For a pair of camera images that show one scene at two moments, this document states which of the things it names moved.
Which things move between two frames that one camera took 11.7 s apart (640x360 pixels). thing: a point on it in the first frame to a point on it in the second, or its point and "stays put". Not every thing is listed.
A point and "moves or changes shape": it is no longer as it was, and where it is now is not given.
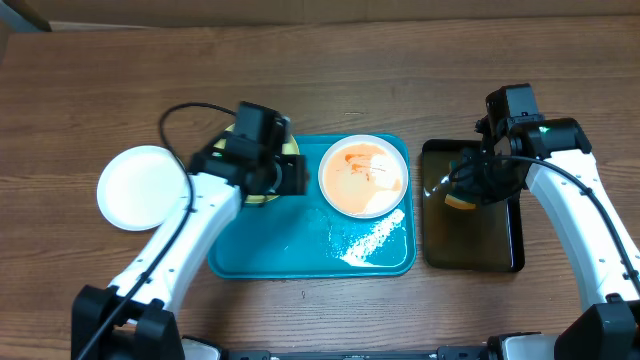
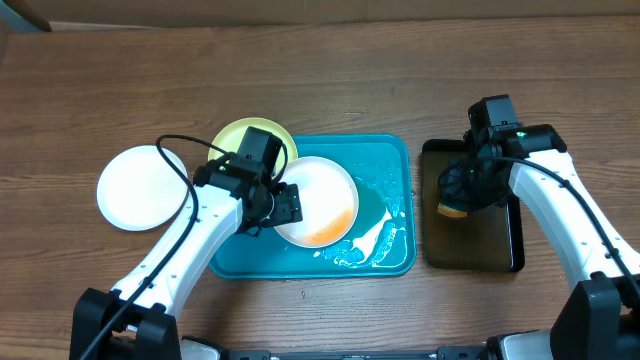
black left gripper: (293, 175) to (287, 205)
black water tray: (487, 238) stays put
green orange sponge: (461, 200) moves or changes shape
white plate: (143, 188) stays put
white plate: (363, 176) to (328, 199)
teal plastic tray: (303, 236) stays put
